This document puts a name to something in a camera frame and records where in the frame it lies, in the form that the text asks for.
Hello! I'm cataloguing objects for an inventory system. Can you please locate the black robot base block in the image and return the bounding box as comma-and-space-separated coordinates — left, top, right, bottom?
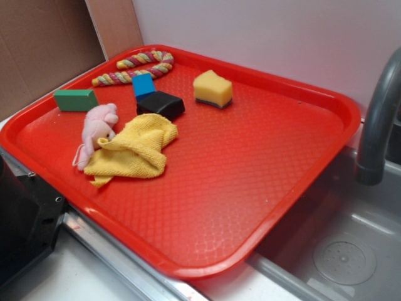
1, 159, 67, 288

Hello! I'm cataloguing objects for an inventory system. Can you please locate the black block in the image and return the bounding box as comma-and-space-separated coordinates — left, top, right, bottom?
137, 91, 185, 121

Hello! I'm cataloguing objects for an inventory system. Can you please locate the blue block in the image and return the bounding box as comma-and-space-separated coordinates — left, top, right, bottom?
132, 73, 156, 102

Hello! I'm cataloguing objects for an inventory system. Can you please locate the green rectangular block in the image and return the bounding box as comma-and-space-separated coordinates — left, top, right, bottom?
53, 90, 99, 112

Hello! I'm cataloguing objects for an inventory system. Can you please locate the red plastic tray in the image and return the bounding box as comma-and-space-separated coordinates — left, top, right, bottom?
1, 46, 360, 280

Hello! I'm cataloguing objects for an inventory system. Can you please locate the yellow microfibre cloth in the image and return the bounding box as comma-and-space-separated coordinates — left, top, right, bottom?
83, 114, 179, 188

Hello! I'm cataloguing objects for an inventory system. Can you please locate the yellow sponge with grey pad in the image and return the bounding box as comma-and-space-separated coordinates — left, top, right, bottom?
193, 70, 233, 109

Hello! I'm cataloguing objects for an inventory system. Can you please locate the pink plush toy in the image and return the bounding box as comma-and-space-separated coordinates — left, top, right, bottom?
72, 103, 119, 171

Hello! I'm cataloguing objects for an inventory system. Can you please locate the grey faucet spout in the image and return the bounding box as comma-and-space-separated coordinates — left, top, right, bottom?
355, 49, 400, 186

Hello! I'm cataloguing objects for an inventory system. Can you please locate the grey plastic sink basin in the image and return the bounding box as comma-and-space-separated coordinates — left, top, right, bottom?
194, 135, 400, 300

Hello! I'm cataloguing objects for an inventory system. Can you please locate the round sink drain cover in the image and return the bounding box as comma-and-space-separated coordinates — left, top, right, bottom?
313, 238, 377, 285

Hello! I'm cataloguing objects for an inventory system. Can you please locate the brown cardboard panel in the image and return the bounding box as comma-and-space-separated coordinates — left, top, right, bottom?
1, 1, 105, 120

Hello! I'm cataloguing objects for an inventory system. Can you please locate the multicolour twisted rope toy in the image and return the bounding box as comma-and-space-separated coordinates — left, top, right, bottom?
91, 50, 175, 87

